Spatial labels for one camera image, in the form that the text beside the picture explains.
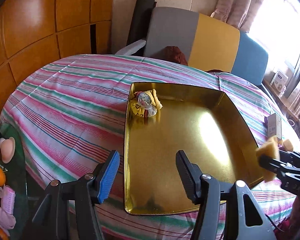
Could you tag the gold rectangular tray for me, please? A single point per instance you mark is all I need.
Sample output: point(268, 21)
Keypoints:
point(202, 122)

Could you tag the yellow wrapped snack bundle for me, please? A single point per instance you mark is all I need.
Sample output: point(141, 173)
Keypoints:
point(145, 104)

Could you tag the grey yellow blue headboard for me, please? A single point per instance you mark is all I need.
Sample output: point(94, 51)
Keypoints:
point(207, 43)

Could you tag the yellow sponge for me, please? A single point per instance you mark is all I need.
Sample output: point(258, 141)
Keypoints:
point(270, 149)

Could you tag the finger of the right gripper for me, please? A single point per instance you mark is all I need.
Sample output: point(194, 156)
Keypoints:
point(272, 168)
point(290, 157)

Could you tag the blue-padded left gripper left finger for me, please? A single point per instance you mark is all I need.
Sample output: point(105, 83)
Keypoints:
point(106, 176)

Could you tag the white box on windowsill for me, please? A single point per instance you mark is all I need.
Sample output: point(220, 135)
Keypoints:
point(279, 80)

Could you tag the grey bed rail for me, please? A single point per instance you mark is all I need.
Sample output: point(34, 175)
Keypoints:
point(132, 48)

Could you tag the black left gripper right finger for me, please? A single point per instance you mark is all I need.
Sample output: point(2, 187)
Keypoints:
point(190, 176)

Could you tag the wooden wardrobe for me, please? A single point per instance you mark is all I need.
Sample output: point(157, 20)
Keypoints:
point(34, 33)

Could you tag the pink hair roller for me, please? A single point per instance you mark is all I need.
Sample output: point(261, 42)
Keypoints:
point(7, 196)

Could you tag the black rolled mat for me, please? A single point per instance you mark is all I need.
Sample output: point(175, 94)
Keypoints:
point(140, 20)

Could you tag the pink heart-shaped object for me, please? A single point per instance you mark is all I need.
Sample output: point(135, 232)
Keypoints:
point(7, 148)

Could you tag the white medicine box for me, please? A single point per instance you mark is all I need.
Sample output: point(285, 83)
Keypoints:
point(274, 126)

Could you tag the dark red cloth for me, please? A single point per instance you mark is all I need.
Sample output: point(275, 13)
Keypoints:
point(172, 54)

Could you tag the pink patterned curtain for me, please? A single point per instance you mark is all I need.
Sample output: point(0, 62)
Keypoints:
point(237, 13)

